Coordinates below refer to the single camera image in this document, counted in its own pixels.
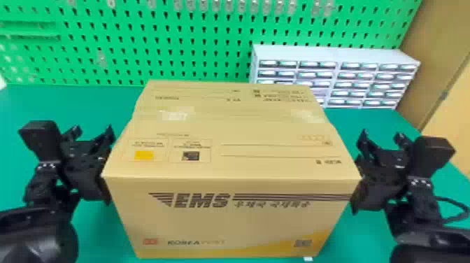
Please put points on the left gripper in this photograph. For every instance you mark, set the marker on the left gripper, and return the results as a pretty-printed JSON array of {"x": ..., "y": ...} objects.
[{"x": 83, "y": 167}]

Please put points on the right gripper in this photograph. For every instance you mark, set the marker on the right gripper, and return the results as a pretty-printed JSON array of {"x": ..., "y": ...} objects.
[{"x": 383, "y": 176}]

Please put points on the cardboard box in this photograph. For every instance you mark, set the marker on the cardboard box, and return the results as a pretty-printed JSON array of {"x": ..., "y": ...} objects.
[{"x": 231, "y": 161}]

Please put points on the white drawer cabinet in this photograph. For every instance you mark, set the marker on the white drawer cabinet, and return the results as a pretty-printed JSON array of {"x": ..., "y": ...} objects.
[{"x": 352, "y": 79}]

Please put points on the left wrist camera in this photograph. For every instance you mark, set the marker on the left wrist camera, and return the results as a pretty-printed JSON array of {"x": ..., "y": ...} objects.
[{"x": 41, "y": 138}]

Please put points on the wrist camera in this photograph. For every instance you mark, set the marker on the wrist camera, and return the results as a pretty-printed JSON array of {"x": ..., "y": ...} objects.
[
  {"x": 432, "y": 154},
  {"x": 41, "y": 138}
]

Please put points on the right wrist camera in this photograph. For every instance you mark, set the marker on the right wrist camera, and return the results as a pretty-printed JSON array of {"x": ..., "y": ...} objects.
[{"x": 432, "y": 154}]

